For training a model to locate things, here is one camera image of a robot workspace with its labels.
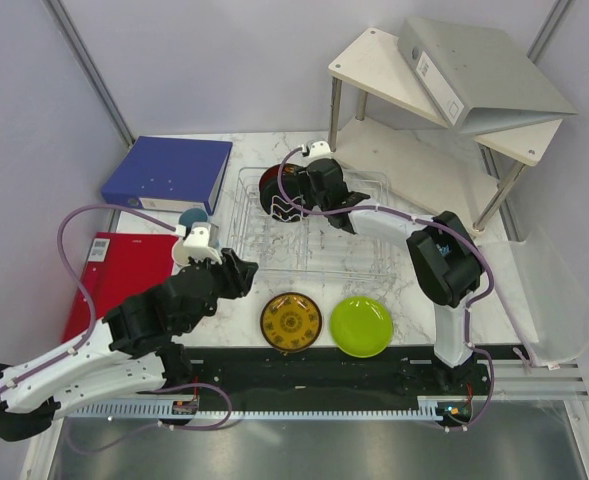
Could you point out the light blue mug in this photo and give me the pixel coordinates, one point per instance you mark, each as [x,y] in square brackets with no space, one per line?
[180,254]

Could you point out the red folder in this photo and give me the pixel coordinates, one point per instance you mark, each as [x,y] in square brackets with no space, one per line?
[124,264]

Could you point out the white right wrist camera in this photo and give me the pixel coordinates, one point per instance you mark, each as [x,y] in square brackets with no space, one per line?
[316,150]

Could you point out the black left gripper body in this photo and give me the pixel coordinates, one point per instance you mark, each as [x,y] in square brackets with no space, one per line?
[198,318]

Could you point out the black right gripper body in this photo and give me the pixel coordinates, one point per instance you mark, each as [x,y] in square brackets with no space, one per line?
[315,199]

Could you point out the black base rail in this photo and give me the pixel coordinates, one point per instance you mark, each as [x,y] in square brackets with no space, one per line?
[325,377]

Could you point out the light blue cup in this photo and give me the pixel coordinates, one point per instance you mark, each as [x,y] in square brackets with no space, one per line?
[191,216]

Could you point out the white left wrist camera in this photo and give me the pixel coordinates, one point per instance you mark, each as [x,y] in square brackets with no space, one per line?
[202,243]

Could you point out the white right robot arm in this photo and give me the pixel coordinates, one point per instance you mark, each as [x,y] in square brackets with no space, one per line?
[447,264]

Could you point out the lime green plate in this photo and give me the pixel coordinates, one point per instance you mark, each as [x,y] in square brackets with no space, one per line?
[361,327]

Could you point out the clear wire dish rack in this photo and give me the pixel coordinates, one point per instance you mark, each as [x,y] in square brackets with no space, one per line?
[307,249]

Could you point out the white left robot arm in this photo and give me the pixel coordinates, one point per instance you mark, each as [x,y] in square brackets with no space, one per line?
[80,372]

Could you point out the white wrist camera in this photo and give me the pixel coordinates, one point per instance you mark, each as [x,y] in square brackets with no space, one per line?
[202,243]
[316,150]

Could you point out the blue ring binder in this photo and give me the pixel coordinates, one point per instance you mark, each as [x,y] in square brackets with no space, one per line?
[169,174]

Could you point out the yellow patterned black plate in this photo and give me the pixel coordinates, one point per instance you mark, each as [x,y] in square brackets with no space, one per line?
[291,322]

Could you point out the light blue cable duct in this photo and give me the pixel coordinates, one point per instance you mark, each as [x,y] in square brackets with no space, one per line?
[167,409]

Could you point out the grey ring binder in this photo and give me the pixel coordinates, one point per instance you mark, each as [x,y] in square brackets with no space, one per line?
[479,80]

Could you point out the cream two-tier shelf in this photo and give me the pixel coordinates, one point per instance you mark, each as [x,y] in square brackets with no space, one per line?
[371,66]

